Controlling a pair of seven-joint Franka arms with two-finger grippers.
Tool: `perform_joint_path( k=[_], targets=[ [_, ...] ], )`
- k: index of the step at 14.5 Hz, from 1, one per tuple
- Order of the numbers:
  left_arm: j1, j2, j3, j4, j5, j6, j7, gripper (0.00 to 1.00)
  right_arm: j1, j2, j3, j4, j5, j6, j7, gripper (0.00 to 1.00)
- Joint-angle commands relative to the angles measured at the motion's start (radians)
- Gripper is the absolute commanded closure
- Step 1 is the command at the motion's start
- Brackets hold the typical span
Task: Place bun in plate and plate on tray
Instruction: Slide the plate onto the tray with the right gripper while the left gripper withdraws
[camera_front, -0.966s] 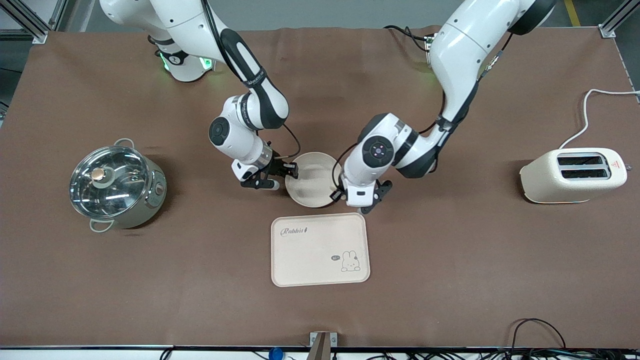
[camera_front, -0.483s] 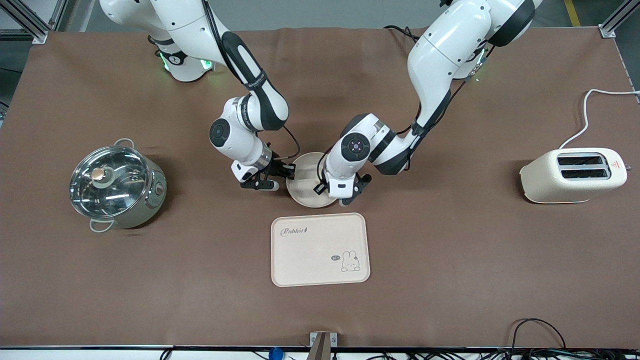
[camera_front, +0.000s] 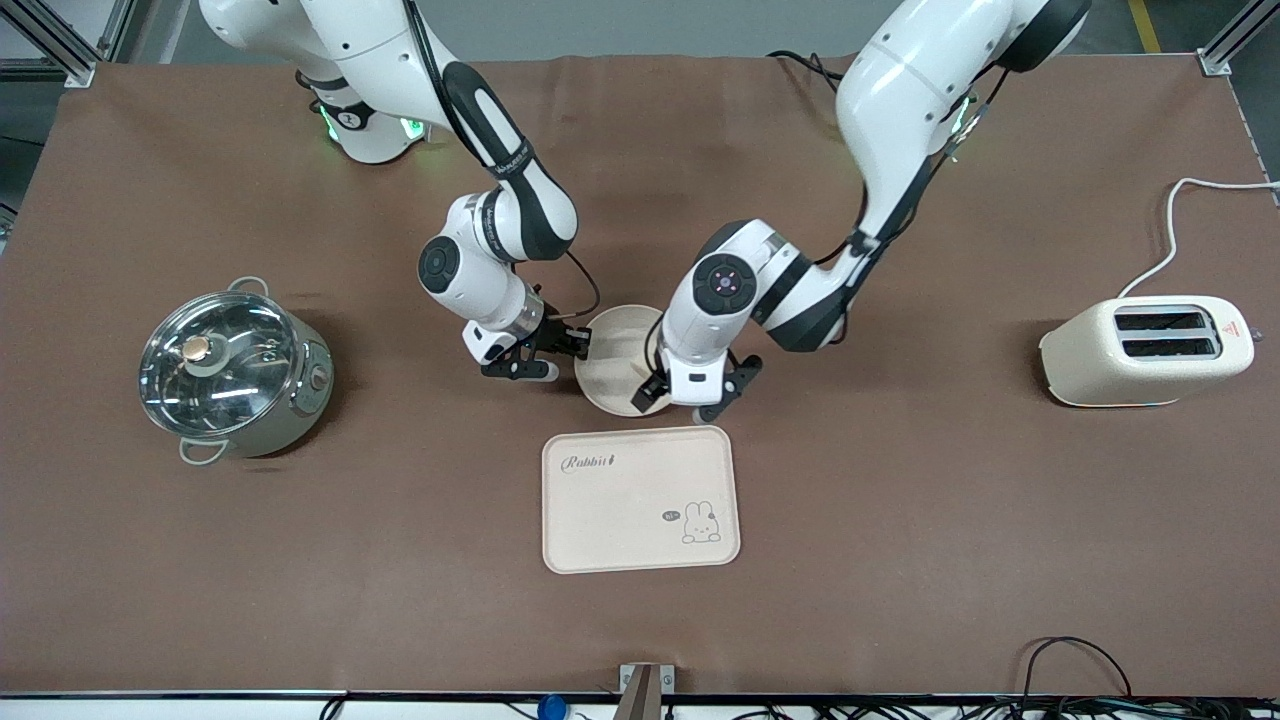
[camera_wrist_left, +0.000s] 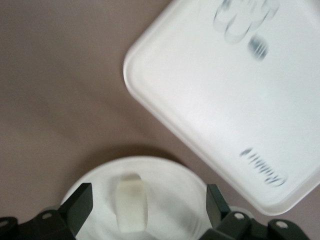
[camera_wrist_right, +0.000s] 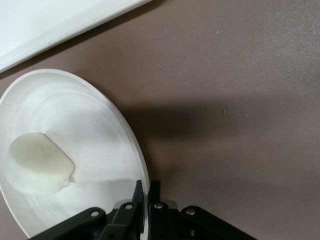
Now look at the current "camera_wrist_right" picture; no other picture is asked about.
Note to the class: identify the white steamed bun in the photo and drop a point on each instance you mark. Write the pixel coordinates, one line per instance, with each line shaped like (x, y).
(37, 165)

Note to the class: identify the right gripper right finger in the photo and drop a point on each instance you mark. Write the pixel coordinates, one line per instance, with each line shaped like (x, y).
(160, 220)

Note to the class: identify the white round plate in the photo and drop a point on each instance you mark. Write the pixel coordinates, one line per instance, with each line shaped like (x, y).
(87, 125)

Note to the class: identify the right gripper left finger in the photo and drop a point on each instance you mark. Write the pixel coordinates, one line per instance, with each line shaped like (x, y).
(125, 217)

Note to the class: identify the brown table cloth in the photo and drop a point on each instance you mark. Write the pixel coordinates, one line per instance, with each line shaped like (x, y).
(225, 100)

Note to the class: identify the cream tray with bear drawing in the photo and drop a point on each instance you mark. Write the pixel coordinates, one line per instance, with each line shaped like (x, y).
(37, 20)

